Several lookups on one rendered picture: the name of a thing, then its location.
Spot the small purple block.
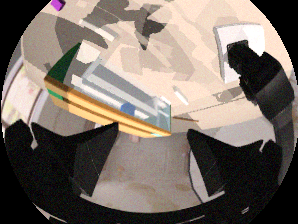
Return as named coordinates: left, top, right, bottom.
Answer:
left=51, top=0, right=65, bottom=11

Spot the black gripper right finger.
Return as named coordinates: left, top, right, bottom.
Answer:
left=186, top=128, right=263, bottom=197

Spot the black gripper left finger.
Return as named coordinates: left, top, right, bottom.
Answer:
left=31, top=121, right=118, bottom=197

